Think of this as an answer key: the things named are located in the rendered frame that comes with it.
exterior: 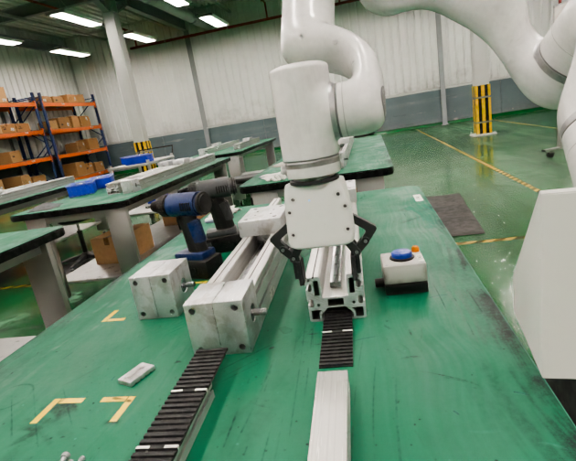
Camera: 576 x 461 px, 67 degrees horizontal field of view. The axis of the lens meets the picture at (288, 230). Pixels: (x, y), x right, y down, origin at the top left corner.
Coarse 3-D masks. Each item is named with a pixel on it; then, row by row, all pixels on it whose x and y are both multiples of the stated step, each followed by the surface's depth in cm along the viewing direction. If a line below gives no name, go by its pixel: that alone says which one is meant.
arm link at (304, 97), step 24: (288, 72) 57; (312, 72) 57; (288, 96) 58; (312, 96) 58; (288, 120) 59; (312, 120) 59; (336, 120) 58; (288, 144) 61; (312, 144) 59; (336, 144) 62
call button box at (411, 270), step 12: (420, 252) 86; (384, 264) 82; (396, 264) 81; (408, 264) 81; (420, 264) 80; (384, 276) 82; (396, 276) 82; (408, 276) 81; (420, 276) 81; (396, 288) 82; (408, 288) 82; (420, 288) 82
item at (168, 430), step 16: (208, 352) 66; (224, 352) 65; (192, 368) 62; (208, 368) 62; (176, 384) 59; (192, 384) 58; (208, 384) 58; (176, 400) 56; (192, 400) 55; (160, 416) 53; (176, 416) 52; (192, 416) 52; (160, 432) 50; (176, 432) 50; (144, 448) 48; (160, 448) 47; (176, 448) 47
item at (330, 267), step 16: (352, 208) 121; (320, 256) 85; (336, 256) 92; (320, 272) 78; (336, 272) 84; (320, 288) 76; (336, 288) 79; (352, 288) 77; (320, 304) 76; (336, 304) 76; (352, 304) 76; (320, 320) 77
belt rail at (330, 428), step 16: (320, 384) 55; (336, 384) 54; (320, 400) 52; (336, 400) 51; (320, 416) 49; (336, 416) 48; (320, 432) 47; (336, 432) 46; (320, 448) 44; (336, 448) 44
